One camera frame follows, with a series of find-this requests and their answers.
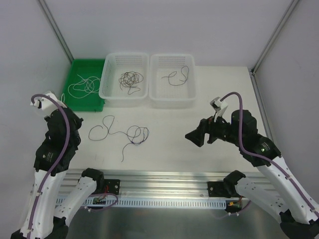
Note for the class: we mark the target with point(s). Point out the green plastic tray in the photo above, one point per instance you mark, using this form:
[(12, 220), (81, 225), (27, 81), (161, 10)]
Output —
[(81, 90)]

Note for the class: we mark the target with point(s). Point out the right aluminium frame post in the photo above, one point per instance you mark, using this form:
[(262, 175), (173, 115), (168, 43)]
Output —
[(275, 34)]

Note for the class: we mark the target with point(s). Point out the left aluminium frame post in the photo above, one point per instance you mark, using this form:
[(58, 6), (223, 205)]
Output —
[(55, 28)]

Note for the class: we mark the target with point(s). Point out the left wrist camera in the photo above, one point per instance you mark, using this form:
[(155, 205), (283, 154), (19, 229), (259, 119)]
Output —
[(44, 107)]

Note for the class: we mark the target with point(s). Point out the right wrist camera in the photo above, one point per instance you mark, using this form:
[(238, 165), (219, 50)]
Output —
[(219, 106)]

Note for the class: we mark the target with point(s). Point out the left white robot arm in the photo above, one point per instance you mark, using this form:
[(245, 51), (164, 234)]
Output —
[(44, 219)]

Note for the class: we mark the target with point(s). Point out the right white plastic basket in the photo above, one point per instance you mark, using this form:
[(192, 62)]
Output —
[(172, 81)]

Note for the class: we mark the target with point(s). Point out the left white plastic basket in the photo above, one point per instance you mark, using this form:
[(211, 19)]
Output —
[(124, 80)]

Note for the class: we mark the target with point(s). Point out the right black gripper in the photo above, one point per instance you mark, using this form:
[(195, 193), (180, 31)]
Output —
[(208, 130)]

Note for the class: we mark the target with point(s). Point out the white plastic basket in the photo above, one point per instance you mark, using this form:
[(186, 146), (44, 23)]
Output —
[(124, 80), (172, 81)]

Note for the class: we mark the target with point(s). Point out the white slotted cable duct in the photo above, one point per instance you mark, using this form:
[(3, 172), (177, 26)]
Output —
[(93, 202)]

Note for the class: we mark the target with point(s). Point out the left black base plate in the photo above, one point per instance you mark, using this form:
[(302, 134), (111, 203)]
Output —
[(109, 186)]

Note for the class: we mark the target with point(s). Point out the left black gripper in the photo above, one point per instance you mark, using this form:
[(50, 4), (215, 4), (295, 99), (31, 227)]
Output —
[(50, 117)]

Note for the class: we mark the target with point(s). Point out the aluminium frame post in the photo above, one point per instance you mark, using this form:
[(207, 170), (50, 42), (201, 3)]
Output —
[(275, 34), (55, 28)]

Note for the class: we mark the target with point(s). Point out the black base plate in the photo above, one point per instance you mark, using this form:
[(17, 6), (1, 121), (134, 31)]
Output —
[(109, 186), (217, 189)]

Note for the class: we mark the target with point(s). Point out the aluminium mounting rail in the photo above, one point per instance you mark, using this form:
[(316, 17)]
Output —
[(178, 185)]

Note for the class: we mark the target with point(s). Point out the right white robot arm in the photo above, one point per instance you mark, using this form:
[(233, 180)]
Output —
[(293, 208)]

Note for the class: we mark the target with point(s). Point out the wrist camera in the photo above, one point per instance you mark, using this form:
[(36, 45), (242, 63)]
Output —
[(44, 107), (219, 106)]

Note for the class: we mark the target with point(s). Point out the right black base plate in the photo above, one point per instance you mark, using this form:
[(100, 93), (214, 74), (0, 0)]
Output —
[(217, 189)]

